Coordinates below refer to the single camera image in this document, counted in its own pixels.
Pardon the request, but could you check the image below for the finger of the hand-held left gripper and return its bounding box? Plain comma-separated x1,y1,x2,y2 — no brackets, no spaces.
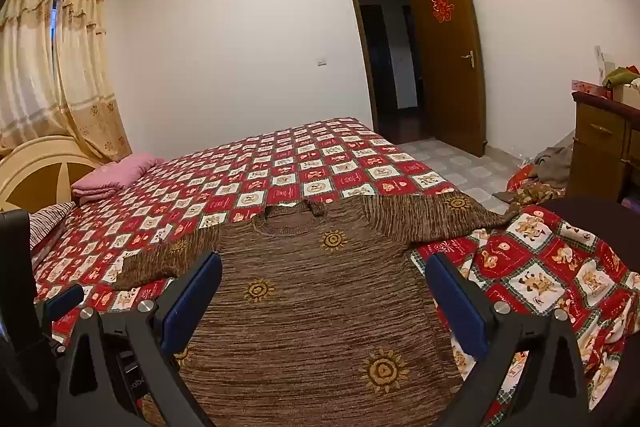
42,284,86,325

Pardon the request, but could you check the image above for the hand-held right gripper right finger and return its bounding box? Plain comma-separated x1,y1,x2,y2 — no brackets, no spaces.
425,253,591,427

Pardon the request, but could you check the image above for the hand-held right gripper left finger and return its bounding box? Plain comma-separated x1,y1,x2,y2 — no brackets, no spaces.
57,252,223,427

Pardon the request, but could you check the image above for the brown knitted sweater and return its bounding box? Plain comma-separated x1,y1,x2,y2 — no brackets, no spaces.
112,192,511,427

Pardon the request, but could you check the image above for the striped pillow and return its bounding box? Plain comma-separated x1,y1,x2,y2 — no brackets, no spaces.
29,201,77,250

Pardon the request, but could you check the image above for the cream wooden headboard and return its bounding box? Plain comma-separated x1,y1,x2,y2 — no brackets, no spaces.
0,135,101,214

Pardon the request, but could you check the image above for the brown patterned cloth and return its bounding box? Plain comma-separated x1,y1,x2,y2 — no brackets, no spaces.
492,183,567,212

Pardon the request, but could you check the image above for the red checkered printed bedspread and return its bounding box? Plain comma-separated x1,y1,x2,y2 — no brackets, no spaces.
30,117,640,427

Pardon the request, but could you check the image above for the dark cloth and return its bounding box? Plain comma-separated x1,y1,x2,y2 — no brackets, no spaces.
540,194,640,258

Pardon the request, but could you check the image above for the grey-brown cloth heap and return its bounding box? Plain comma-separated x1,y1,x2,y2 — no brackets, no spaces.
531,146,572,188

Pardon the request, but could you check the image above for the wooden cabinet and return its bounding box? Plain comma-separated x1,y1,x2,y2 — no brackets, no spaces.
567,91,640,205

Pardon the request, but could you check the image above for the beige patterned curtain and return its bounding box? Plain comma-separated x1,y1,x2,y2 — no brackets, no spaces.
0,0,133,162

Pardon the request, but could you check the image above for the brown wooden door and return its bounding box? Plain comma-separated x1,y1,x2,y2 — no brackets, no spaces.
410,0,487,158

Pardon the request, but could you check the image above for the red flat box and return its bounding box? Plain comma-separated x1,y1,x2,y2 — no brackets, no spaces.
572,79,612,100

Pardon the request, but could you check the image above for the cardboard box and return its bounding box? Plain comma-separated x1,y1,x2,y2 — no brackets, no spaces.
611,82,640,108

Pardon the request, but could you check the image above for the green and red cloth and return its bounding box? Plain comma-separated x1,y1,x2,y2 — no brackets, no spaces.
602,64,640,88

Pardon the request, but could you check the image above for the red paper door decoration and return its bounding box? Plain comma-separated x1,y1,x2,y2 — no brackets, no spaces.
431,0,455,24

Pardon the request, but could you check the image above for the dark wooden door frame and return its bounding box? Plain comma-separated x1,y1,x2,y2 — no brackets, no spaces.
345,0,416,140

